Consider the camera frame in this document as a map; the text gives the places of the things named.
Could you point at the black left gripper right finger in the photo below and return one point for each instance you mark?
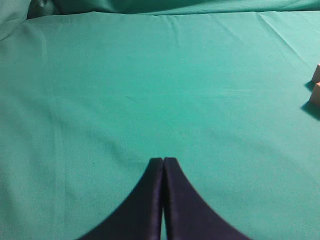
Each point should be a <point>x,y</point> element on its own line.
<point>187,216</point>

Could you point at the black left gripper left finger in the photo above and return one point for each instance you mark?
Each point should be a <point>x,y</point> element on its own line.
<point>139,216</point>

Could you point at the red cube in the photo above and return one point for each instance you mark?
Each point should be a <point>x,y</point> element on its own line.
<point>316,75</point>

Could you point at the green cloth backdrop and cover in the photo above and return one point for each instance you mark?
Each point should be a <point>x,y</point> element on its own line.
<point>88,96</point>

